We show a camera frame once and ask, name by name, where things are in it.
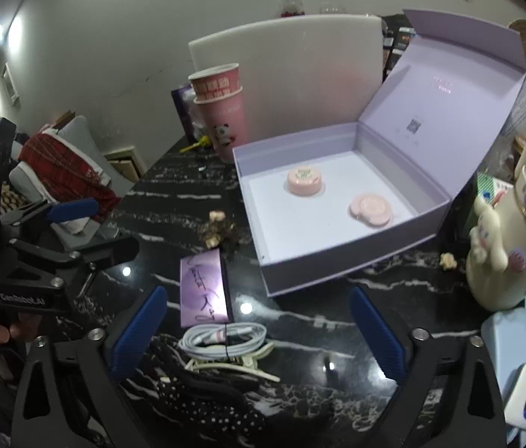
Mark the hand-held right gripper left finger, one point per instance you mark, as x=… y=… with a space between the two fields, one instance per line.
x=137 y=331

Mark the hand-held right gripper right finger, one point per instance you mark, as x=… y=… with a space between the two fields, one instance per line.
x=379 y=340

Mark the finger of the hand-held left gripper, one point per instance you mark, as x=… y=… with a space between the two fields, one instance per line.
x=104 y=252
x=74 y=210

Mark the cream hair clip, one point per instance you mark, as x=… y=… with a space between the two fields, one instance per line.
x=244 y=368

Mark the lilac gift box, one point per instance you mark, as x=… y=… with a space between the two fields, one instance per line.
x=384 y=116

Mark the red plaid cloth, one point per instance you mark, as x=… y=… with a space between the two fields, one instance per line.
x=62 y=168

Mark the beige wooden cabinet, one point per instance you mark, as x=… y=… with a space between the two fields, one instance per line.
x=123 y=163

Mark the grey armchair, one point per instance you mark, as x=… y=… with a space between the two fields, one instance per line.
x=81 y=135

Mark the purple card box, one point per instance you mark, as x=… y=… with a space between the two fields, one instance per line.
x=202 y=289

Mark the popcorn crumb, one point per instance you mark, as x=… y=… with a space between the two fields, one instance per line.
x=447 y=260

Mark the black polka dot cloth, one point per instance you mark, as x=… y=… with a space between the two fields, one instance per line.
x=216 y=415

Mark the light blue box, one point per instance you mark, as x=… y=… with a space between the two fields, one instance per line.
x=506 y=350

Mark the yellow lollipop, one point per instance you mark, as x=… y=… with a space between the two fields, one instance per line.
x=202 y=141

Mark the white plastic bag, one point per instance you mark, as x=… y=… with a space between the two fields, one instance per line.
x=197 y=123

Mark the cream cartoon dog bottle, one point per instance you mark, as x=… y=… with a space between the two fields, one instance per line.
x=510 y=261

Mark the pink panda paper cup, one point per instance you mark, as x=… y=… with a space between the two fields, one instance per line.
x=225 y=121

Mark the green striped box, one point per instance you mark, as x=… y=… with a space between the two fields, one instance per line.
x=489 y=191

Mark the red banded paper cup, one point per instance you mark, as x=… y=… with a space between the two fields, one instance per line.
x=216 y=81

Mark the white foam board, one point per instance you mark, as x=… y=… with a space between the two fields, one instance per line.
x=291 y=79

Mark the dark display rack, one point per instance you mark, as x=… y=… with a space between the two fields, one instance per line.
x=393 y=46

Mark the jar with red contents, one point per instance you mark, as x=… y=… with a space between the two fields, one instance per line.
x=291 y=8

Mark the white wall frame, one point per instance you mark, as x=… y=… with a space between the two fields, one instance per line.
x=11 y=86

